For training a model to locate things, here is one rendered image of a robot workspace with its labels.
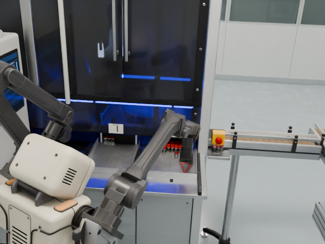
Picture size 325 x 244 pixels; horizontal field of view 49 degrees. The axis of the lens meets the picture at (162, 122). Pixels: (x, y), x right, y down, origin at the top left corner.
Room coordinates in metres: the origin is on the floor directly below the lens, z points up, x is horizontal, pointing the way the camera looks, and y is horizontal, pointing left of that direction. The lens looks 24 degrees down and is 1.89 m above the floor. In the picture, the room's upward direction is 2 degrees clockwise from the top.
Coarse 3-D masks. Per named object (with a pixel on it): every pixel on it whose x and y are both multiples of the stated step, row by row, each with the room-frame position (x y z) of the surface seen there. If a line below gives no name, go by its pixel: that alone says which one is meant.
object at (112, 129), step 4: (108, 124) 1.86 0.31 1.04; (112, 124) 1.86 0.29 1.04; (116, 124) 1.86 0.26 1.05; (120, 124) 1.86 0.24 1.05; (112, 128) 1.86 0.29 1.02; (116, 128) 1.86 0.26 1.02; (120, 128) 1.86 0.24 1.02; (112, 132) 1.86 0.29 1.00; (116, 132) 1.86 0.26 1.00; (120, 132) 1.86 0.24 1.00
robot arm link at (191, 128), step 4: (188, 120) 1.62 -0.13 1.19; (160, 124) 1.28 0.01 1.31; (188, 124) 1.41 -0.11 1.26; (192, 124) 1.50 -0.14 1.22; (196, 124) 1.56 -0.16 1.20; (184, 128) 1.26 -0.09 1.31; (188, 128) 1.28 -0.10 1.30; (192, 128) 1.50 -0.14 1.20; (196, 128) 1.55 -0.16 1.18; (184, 132) 1.25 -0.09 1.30; (188, 132) 1.28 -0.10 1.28; (192, 132) 1.53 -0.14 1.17; (196, 132) 1.58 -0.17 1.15; (184, 136) 1.24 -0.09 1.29
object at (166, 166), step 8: (192, 152) 1.86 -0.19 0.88; (160, 160) 1.76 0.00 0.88; (168, 160) 1.76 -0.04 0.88; (176, 160) 1.76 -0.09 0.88; (152, 168) 1.66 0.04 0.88; (160, 168) 1.67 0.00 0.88; (168, 168) 1.67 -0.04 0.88; (176, 168) 1.67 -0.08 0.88; (184, 168) 1.68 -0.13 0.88; (192, 168) 1.68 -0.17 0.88; (152, 176) 1.59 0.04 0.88; (160, 176) 1.59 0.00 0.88; (168, 176) 1.58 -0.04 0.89; (176, 176) 1.58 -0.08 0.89; (184, 176) 1.58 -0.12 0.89; (192, 176) 1.58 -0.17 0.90
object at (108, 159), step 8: (96, 144) 1.90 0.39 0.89; (120, 144) 1.93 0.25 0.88; (128, 144) 1.94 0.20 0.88; (96, 152) 1.82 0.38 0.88; (104, 152) 1.82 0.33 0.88; (112, 152) 1.83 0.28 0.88; (120, 152) 1.83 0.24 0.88; (128, 152) 1.83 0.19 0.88; (136, 152) 1.78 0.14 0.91; (96, 160) 1.73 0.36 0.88; (104, 160) 1.73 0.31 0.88; (112, 160) 1.74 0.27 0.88; (120, 160) 1.74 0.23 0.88; (128, 160) 1.74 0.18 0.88; (96, 168) 1.61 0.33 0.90; (104, 168) 1.60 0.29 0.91; (112, 168) 1.60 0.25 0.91
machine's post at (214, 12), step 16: (208, 16) 1.84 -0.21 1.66; (208, 32) 1.84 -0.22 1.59; (208, 48) 1.84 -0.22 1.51; (208, 64) 1.83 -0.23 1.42; (208, 80) 1.83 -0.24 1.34; (208, 96) 1.83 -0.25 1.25; (208, 112) 1.83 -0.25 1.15; (208, 128) 1.83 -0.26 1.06; (192, 208) 1.84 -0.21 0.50; (192, 224) 1.84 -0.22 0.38; (192, 240) 1.83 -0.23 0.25
